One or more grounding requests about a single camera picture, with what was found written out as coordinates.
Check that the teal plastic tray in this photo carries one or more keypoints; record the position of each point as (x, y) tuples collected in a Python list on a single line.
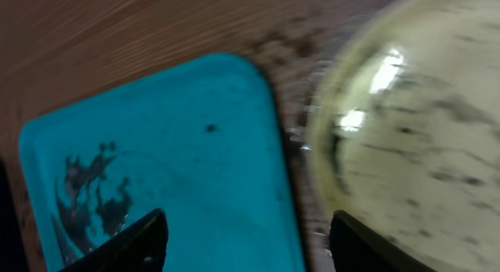
[(199, 141)]

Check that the yellow-green rimmed plate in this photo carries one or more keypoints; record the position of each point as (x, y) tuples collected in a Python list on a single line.
[(404, 133)]

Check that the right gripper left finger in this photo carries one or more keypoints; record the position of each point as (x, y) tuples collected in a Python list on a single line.
[(140, 247)]

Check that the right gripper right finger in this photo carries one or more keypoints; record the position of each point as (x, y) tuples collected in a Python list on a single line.
[(355, 247)]

